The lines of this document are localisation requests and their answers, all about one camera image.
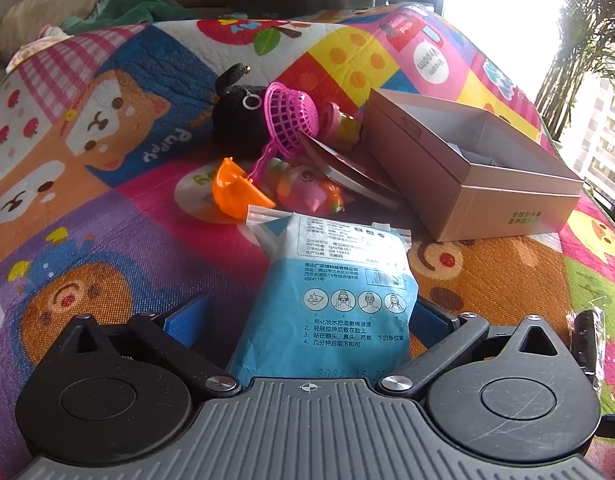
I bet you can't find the pink white cloth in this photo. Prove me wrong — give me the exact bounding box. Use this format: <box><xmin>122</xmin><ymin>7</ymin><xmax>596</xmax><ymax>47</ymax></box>
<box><xmin>8</xmin><ymin>24</ymin><xmax>71</xmax><ymax>73</ymax></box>

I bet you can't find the black item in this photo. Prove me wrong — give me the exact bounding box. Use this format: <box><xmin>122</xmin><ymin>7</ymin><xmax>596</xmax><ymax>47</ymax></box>
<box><xmin>570</xmin><ymin>309</ymin><xmax>608</xmax><ymax>391</ymax></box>

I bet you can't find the pink pig toy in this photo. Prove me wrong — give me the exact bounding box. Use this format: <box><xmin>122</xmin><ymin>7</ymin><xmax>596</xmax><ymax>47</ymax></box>
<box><xmin>268</xmin><ymin>157</ymin><xmax>345</xmax><ymax>213</ymax></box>

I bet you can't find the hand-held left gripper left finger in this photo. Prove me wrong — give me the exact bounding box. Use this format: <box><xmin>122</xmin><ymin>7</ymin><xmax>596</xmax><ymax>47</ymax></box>
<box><xmin>48</xmin><ymin>295</ymin><xmax>241</xmax><ymax>398</ymax></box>

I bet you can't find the blue cotton pad packet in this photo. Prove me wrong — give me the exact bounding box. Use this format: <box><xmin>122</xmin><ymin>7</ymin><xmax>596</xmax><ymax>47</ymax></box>
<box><xmin>228</xmin><ymin>205</ymin><xmax>421</xmax><ymax>391</ymax></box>

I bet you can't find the apartment building outside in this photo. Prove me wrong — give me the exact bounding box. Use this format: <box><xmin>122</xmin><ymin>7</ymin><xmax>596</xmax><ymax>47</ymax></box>
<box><xmin>572</xmin><ymin>80</ymin><xmax>615</xmax><ymax>201</ymax></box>

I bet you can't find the colourful cartoon play mat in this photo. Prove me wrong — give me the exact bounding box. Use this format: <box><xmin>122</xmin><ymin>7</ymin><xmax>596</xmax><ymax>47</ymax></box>
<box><xmin>0</xmin><ymin>2</ymin><xmax>615</xmax><ymax>480</ymax></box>

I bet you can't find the pink toy strainer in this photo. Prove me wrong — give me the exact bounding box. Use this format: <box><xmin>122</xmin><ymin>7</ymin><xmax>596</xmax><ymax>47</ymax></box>
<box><xmin>248</xmin><ymin>81</ymin><xmax>321</xmax><ymax>183</ymax></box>

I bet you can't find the cream pillow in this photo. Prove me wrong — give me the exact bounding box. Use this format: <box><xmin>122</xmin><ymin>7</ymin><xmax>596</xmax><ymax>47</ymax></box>
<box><xmin>0</xmin><ymin>0</ymin><xmax>108</xmax><ymax>61</ymax></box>

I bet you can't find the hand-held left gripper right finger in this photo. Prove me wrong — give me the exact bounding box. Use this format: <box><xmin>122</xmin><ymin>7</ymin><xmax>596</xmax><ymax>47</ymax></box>
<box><xmin>380</xmin><ymin>297</ymin><xmax>568</xmax><ymax>396</ymax></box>

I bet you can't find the small pink yellow toy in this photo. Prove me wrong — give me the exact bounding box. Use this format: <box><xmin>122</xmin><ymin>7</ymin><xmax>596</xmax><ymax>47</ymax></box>
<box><xmin>317</xmin><ymin>101</ymin><xmax>363</xmax><ymax>142</ymax></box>

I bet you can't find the black plush toy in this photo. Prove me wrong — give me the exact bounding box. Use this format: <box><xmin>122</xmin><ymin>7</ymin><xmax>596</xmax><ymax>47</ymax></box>
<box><xmin>210</xmin><ymin>62</ymin><xmax>278</xmax><ymax>148</ymax></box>

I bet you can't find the orange toy cup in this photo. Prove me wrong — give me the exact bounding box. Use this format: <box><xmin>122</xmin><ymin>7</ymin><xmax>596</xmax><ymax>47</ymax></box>
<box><xmin>212</xmin><ymin>157</ymin><xmax>277</xmax><ymax>220</ymax></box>

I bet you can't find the dark maroon packet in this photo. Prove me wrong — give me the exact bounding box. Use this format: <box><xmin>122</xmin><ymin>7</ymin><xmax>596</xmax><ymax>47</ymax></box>
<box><xmin>300</xmin><ymin>135</ymin><xmax>402</xmax><ymax>208</ymax></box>

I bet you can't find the green towel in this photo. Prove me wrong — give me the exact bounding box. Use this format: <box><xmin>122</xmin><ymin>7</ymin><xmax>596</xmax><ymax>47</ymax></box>
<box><xmin>62</xmin><ymin>0</ymin><xmax>196</xmax><ymax>36</ymax></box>

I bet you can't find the beige cardboard box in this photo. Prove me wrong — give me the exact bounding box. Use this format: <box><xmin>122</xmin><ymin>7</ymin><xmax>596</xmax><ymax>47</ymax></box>
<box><xmin>360</xmin><ymin>87</ymin><xmax>584</xmax><ymax>242</ymax></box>

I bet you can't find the potted palm plant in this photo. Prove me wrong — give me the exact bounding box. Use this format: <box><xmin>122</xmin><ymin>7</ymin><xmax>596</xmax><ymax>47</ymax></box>
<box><xmin>535</xmin><ymin>0</ymin><xmax>615</xmax><ymax>136</ymax></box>

